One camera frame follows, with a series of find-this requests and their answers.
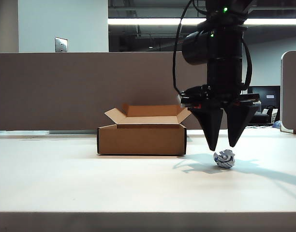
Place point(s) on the black sofa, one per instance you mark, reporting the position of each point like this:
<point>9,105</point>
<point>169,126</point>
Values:
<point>261,119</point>

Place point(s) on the metal wall switch plate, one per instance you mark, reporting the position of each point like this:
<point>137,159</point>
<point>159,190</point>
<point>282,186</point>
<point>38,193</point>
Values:
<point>61,45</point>

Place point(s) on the large black wall screen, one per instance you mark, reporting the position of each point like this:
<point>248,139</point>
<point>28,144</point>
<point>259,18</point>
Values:
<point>269,93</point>

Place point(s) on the white chair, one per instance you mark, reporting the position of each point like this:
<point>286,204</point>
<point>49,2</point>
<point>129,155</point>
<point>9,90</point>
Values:
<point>274,115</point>

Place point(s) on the blue plastic bag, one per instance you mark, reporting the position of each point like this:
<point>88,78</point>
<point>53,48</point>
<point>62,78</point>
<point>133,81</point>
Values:
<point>276,125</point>

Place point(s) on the narrow grey desk partition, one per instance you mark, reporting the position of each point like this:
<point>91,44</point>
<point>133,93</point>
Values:
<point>293,91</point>

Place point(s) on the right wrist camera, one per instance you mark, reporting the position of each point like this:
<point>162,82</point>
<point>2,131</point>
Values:
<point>194,96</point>

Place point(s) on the wide grey desk partition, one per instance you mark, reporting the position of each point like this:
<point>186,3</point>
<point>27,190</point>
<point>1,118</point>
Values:
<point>53,91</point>

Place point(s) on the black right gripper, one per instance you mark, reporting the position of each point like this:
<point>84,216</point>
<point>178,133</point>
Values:
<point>225,96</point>

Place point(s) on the paper ball blue print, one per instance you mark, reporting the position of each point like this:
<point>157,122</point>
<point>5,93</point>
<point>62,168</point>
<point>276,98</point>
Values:
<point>224,159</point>

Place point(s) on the long ceiling light strip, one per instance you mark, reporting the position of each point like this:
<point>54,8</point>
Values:
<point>150,21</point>

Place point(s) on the open brown cardboard box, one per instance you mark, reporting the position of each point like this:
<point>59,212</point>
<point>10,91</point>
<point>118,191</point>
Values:
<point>140,142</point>

